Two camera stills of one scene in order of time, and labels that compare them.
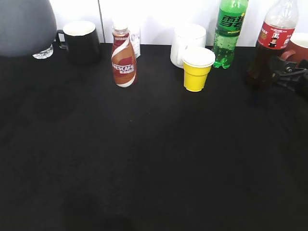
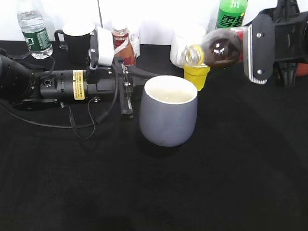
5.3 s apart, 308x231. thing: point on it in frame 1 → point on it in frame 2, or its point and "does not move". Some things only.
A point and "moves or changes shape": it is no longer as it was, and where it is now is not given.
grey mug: [27, 27] → [168, 112]
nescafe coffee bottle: [123, 57] does not move
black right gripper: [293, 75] → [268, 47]
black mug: [82, 41] does not move
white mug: [186, 36] does not move
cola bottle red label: [274, 36] moves or changes shape
